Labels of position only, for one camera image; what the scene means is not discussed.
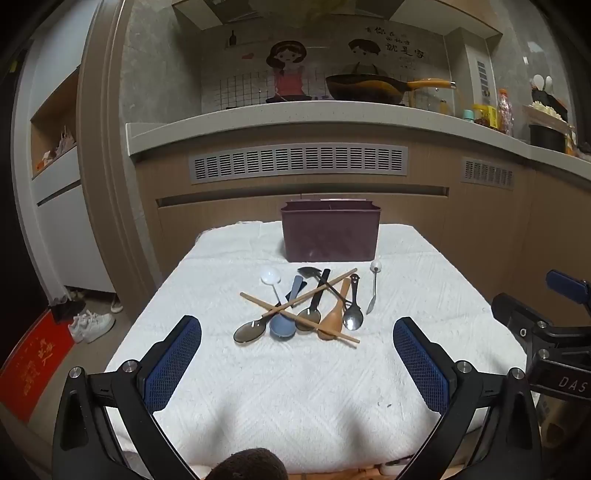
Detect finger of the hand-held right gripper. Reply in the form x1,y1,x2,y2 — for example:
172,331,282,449
491,292,561,352
546,270,591,319

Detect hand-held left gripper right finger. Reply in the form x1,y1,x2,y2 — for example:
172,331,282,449
393,316,543,480

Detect white textured towel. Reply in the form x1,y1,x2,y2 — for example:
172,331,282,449
105,222,532,476

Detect dark fuzzy object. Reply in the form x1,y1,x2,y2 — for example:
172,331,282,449
210,448,289,480

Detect large metal spoon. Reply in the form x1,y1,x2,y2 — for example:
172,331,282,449
233,310,280,344

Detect white plastic spoon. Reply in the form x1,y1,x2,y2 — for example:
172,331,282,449
260,268,283,309

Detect black wok with yellow handle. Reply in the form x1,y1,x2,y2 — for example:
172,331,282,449
325,74,457,105

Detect small grey vent grille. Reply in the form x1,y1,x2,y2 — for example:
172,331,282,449
462,157,515,189

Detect black-handled metal spoon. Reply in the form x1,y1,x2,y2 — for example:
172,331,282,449
295,268,332,332

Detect blue plastic spoon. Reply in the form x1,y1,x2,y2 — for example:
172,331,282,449
269,275,305,339

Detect yellow food jar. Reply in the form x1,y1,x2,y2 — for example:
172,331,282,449
473,105,499,130

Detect wooden kitchen cabinet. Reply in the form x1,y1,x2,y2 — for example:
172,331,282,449
131,138,591,324

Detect maroon plastic utensil holder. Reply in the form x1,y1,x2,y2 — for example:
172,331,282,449
280,199,382,263

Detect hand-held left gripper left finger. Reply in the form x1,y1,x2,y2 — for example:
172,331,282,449
52,315,204,480

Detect cartoon wall sticker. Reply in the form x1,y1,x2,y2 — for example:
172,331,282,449
226,25,428,100

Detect large grey vent grille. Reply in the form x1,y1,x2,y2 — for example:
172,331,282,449
188,144,410,182

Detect black pot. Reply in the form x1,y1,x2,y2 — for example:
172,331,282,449
529,124,568,154

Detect white shelf cabinet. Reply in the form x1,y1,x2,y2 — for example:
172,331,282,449
11,9,117,296

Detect wooden chopstick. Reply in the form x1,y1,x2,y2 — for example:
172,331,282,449
261,268,358,318
239,292,361,344

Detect wooden spoon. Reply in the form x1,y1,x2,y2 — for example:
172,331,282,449
318,278,352,342

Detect white sneakers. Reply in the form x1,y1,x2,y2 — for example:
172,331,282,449
68,310,116,343

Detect bottle with orange cap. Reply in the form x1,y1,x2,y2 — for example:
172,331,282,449
498,89,515,136

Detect grey kitchen countertop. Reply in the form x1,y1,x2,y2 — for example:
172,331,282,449
126,100,591,175

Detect red box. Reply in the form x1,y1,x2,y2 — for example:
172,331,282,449
0,308,77,409

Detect black spork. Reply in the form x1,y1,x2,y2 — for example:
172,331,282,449
297,266,354,308

